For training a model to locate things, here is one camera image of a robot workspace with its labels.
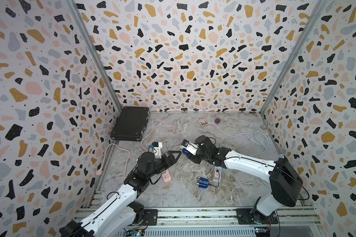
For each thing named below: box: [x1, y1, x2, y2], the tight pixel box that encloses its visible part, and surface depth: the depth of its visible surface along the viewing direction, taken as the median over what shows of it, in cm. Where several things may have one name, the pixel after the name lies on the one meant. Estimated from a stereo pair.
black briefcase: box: [110, 106, 150, 142], surface depth 111 cm
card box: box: [196, 116, 210, 127], surface depth 116 cm
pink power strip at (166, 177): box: [161, 168, 172, 183], surface depth 87 cm
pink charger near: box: [214, 169, 220, 180], surface depth 83 cm
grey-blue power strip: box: [213, 169, 220, 180], surface depth 83 cm
